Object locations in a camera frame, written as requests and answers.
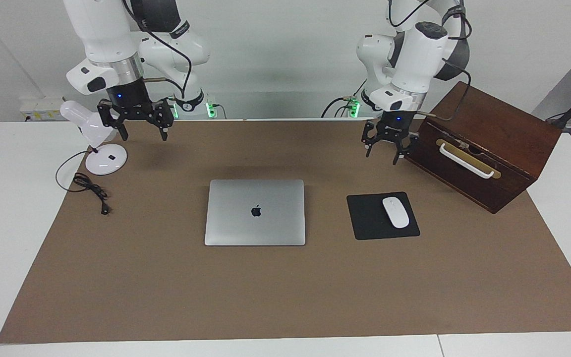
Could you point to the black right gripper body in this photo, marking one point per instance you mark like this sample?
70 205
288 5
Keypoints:
129 96

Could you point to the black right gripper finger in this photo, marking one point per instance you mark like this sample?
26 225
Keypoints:
107 114
164 116

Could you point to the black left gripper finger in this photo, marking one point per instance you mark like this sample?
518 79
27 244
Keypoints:
409 143
372 135

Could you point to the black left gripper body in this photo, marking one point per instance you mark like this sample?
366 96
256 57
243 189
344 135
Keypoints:
394 124

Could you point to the silver grey laptop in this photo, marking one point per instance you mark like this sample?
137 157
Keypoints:
265 228

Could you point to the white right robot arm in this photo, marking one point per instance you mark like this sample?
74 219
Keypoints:
102 29

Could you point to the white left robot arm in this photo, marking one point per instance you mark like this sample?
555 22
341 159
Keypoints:
414 54

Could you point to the white desk lamp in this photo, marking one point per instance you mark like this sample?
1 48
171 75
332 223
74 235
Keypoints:
107 161

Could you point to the white computer mouse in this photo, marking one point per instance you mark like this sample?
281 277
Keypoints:
395 212

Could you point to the black mouse pad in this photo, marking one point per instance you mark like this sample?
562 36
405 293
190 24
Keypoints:
365 218

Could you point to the dark wooden box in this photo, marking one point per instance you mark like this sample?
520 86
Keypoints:
493 124

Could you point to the brown paper table mat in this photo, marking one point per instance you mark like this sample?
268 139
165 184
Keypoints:
285 297

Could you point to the white wall power strip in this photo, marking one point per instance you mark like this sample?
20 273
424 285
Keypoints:
42 111

